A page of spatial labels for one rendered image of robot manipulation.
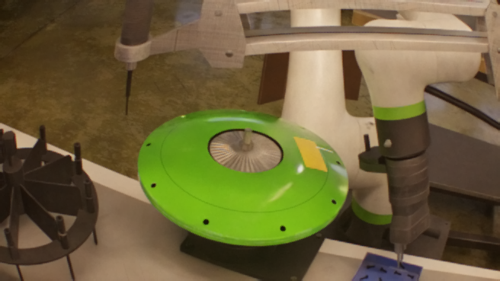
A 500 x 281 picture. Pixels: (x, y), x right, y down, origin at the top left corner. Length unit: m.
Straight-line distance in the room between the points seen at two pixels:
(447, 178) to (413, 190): 1.68
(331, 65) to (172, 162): 0.36
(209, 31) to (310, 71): 0.46
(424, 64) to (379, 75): 0.08
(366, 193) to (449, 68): 0.44
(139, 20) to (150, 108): 2.44
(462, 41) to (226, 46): 0.30
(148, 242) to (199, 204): 0.19
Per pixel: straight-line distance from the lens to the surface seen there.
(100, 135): 2.95
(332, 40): 0.70
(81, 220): 0.95
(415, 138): 0.86
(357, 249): 1.09
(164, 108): 3.15
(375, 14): 1.99
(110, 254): 1.01
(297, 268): 1.01
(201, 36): 0.70
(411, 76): 0.84
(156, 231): 1.06
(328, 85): 1.14
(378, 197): 1.20
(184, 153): 0.94
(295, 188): 0.91
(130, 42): 0.73
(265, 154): 0.95
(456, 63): 0.86
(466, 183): 2.59
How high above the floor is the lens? 1.62
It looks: 33 degrees down
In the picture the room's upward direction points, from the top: 9 degrees clockwise
